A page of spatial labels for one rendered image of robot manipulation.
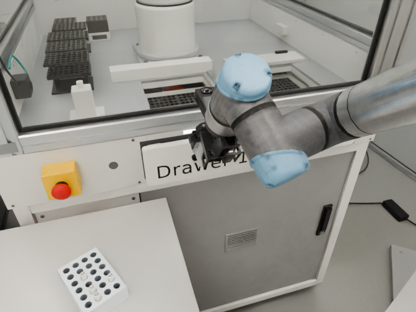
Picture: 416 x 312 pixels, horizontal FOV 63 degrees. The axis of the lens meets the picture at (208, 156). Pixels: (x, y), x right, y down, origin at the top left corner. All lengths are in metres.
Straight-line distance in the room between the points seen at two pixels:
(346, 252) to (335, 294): 0.26
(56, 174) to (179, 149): 0.27
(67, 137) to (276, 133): 0.48
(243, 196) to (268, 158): 0.58
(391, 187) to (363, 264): 0.67
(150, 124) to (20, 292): 0.43
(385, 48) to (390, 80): 0.55
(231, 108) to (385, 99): 0.20
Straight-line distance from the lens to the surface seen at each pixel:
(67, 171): 0.80
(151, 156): 0.80
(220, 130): 0.58
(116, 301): 0.71
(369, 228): 2.03
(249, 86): 0.48
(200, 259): 1.19
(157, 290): 0.73
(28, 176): 0.87
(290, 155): 0.47
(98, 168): 0.85
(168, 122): 0.80
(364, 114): 0.49
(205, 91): 0.71
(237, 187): 1.01
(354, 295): 1.73
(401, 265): 1.89
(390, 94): 0.46
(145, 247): 0.80
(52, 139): 0.80
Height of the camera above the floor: 1.37
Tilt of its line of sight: 36 degrees down
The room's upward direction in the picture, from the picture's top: straight up
